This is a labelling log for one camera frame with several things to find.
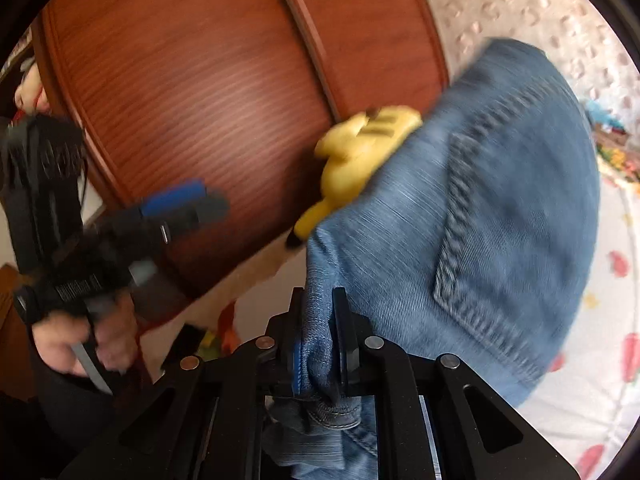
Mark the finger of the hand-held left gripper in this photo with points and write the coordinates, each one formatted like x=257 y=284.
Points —
x=200 y=212
x=172 y=197

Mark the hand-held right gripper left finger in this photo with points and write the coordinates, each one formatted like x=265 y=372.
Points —
x=298 y=360

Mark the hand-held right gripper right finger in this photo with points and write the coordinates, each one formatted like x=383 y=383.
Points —
x=341 y=355

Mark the blue denim pants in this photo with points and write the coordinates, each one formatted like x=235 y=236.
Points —
x=475 y=210

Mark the person's left forearm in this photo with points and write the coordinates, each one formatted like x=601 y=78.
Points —
x=65 y=405

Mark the person's left hand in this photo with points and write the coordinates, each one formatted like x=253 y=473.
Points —
x=52 y=347

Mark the red and white plush toy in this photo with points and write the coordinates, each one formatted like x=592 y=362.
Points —
x=30 y=90

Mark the yellow plush toy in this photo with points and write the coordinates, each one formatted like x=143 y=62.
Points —
x=350 y=170

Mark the floral blanket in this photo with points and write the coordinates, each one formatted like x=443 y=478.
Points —
x=620 y=160

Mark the cardboard box with blue contents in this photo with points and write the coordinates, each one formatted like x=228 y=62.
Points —
x=602 y=117

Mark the circle pattern curtain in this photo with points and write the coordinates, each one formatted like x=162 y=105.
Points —
x=525 y=5

